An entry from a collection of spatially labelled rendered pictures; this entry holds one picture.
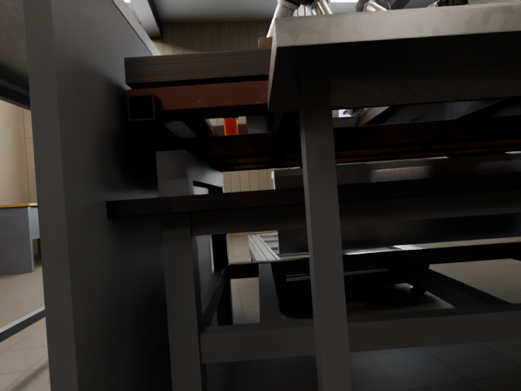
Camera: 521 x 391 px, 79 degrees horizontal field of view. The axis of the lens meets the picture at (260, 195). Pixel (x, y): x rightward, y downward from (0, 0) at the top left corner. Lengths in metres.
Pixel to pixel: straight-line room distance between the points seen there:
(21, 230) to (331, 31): 3.59
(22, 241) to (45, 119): 3.24
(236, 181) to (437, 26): 4.43
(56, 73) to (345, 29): 0.41
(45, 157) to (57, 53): 0.15
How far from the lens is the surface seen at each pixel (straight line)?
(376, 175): 1.53
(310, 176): 0.44
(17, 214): 3.78
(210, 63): 0.70
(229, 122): 1.24
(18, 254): 3.81
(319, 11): 1.74
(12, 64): 1.36
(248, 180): 4.76
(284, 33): 0.36
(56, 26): 0.61
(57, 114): 0.56
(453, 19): 0.42
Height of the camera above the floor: 0.57
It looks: level
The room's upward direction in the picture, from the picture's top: 4 degrees counter-clockwise
